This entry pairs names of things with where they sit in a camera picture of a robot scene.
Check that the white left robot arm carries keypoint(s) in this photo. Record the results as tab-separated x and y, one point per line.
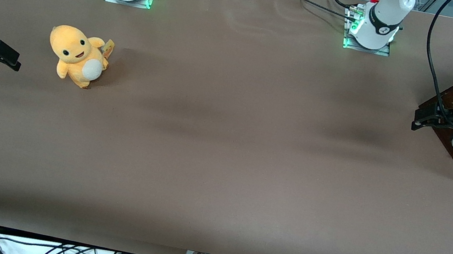
383	15

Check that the yellow plush toy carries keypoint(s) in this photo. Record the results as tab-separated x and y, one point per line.
75	58

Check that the brown table cover sheet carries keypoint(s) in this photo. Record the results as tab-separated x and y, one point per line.
223	145

